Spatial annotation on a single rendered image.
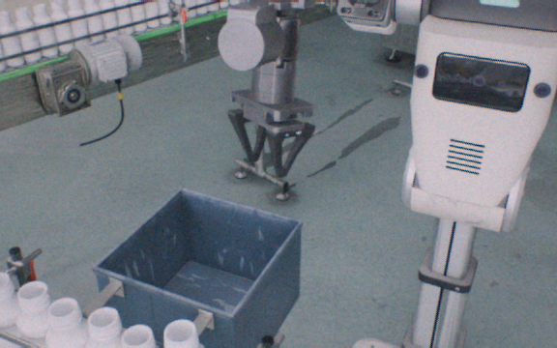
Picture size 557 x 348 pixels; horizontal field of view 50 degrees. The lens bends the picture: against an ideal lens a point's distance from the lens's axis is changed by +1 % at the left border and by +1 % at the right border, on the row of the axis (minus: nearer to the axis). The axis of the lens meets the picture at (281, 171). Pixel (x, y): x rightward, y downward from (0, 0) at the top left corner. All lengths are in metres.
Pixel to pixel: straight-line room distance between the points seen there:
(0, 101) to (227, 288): 1.02
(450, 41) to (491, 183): 0.27
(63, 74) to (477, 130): 1.36
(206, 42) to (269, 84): 1.76
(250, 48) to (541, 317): 2.11
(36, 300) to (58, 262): 1.97
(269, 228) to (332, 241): 1.45
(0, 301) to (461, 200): 0.77
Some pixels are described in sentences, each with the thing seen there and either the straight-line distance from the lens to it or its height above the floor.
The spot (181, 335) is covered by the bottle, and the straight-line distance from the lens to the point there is 0.75.
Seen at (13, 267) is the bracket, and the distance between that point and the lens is 1.06.
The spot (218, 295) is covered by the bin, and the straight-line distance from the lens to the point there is 1.44.
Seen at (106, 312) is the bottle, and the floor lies 1.16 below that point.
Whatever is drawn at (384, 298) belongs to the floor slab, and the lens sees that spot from 2.52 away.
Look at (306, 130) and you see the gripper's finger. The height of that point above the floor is 1.37.
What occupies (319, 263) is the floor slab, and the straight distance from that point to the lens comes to 2.65.
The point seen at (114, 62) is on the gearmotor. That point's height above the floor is 1.00.
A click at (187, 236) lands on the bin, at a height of 0.81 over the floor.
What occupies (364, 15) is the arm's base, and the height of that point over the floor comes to 1.40.
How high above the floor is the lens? 1.72
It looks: 32 degrees down
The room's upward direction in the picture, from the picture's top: straight up
